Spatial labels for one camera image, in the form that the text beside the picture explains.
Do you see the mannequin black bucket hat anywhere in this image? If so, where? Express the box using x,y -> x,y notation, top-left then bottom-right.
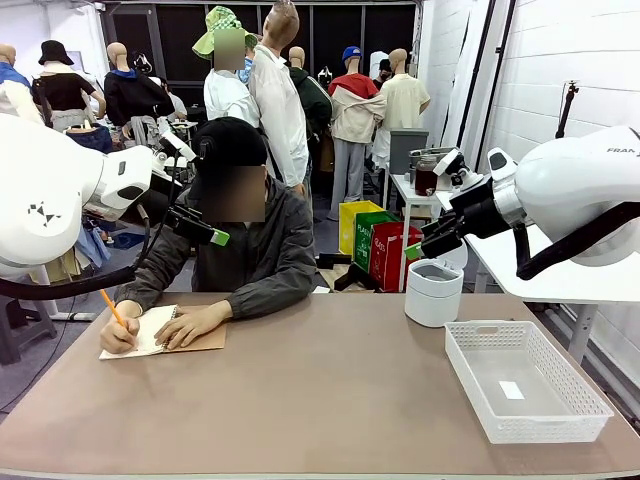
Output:
30,39 -> 107,132

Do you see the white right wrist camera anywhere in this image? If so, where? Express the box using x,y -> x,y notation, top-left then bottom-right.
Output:
432,147 -> 485,194

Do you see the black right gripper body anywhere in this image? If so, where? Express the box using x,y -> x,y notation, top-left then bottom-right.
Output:
448,175 -> 501,240

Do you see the black wall conduit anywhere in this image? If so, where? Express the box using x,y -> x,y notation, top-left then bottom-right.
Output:
457,0 -> 499,156
492,0 -> 517,87

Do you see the glass jar dark liquid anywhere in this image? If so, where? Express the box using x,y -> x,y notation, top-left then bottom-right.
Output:
414,154 -> 439,197

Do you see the metal pot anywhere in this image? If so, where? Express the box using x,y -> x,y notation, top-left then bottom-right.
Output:
408,147 -> 459,171

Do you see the spiral notebook brown cover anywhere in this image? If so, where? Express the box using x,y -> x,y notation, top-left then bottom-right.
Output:
98,303 -> 229,361

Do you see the person's right hand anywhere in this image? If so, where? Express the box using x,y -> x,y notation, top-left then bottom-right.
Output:
99,312 -> 145,355

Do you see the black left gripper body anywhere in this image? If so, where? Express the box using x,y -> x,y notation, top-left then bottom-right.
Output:
130,172 -> 187,229

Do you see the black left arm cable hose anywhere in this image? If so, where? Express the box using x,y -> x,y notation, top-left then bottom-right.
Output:
0,149 -> 182,301

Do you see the mannequin cream shirt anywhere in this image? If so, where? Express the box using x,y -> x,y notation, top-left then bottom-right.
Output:
372,47 -> 431,166

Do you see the background person white shirt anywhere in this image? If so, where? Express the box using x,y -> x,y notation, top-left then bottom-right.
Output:
160,78 -> 189,124

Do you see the person's left hand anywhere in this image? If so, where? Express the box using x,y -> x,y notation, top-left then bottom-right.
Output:
153,299 -> 234,350

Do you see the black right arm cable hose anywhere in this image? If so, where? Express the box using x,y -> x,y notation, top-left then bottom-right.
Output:
513,199 -> 640,281

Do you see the grey cabinet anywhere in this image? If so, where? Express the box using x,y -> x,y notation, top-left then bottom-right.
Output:
388,128 -> 430,176

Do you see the mannequin green checked hat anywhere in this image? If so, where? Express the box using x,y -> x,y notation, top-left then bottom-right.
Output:
192,5 -> 262,130

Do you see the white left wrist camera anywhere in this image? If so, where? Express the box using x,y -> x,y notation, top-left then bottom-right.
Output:
158,130 -> 199,162

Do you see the small white side table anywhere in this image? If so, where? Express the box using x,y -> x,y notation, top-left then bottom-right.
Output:
387,172 -> 451,294

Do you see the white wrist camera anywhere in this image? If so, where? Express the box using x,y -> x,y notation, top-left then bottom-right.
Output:
432,147 -> 485,194
158,130 -> 199,162

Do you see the mannequin blue cap red jacket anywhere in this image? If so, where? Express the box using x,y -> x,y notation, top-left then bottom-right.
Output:
327,45 -> 387,221

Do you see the black tripod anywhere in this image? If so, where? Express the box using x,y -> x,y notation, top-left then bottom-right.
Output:
554,79 -> 581,140

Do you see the red recycling bin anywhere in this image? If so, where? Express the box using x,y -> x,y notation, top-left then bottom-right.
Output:
368,221 -> 425,294

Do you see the green recycling bin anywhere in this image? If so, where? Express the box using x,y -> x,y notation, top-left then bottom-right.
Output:
353,210 -> 401,274

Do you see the mannequin blue white shirt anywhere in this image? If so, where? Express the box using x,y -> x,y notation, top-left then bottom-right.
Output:
0,43 -> 44,126

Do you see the orange pencil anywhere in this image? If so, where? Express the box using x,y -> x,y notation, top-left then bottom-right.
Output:
99,288 -> 126,329

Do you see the person's right forearm grey sleeve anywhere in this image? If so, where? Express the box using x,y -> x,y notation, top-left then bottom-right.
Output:
113,249 -> 199,317

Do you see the yellow recycling bin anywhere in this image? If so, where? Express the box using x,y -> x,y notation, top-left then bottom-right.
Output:
338,199 -> 385,257

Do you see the tall mannequin white shirt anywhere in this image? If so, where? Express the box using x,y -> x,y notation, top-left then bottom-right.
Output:
248,0 -> 311,196

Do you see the person's left forearm grey sleeve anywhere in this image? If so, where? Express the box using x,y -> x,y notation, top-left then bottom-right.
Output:
224,272 -> 317,321

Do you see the mannequin black hoodie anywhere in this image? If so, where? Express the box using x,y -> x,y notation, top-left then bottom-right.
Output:
103,41 -> 175,146

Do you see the grey step stool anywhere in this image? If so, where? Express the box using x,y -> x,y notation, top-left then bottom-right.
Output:
0,294 -> 59,366

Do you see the mannequin dark green jacket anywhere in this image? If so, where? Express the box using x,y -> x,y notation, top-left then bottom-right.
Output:
288,45 -> 334,151

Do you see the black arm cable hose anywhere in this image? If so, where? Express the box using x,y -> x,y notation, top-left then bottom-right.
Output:
513,199 -> 640,281
0,149 -> 182,301

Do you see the seated person grey jacket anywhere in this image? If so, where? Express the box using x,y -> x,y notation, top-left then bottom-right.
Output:
113,117 -> 317,321

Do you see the white round trash bin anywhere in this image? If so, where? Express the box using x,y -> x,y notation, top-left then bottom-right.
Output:
403,240 -> 470,329

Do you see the white table leg frame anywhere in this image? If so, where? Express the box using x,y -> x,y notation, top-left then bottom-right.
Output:
29,264 -> 97,323

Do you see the black cap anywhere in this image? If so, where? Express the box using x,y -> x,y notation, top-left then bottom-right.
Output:
188,117 -> 269,199

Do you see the blue hanging garment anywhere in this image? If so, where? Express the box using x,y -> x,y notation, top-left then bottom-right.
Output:
74,224 -> 112,271

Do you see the large white table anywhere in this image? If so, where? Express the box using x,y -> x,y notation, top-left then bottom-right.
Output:
435,189 -> 640,366

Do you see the white perforated plastic basket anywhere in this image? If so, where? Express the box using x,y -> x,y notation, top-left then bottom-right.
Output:
443,319 -> 615,445

